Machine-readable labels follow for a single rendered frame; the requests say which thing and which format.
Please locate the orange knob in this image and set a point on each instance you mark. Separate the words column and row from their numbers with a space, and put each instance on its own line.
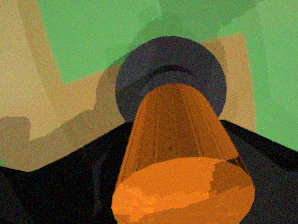
column 180, row 166

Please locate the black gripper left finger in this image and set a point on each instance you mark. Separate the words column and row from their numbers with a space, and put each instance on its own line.
column 77, row 189

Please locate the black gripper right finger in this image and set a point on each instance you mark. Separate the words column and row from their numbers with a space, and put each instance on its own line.
column 274, row 172

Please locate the dark grey round pedestal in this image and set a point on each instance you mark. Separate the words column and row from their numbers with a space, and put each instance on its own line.
column 168, row 60

